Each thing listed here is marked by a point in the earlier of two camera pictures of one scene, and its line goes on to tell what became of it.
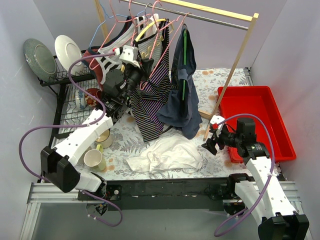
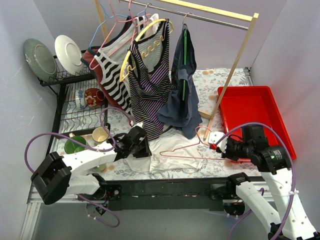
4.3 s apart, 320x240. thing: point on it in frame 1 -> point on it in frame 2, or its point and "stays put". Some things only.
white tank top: x=171 y=153 stays put
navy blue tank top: x=184 y=111 stays put
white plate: x=68 y=52 stays put
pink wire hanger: x=160 y=26 -> x=197 y=144
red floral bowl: x=90 y=101 stays put
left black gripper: x=144 y=67 -> x=141 y=148
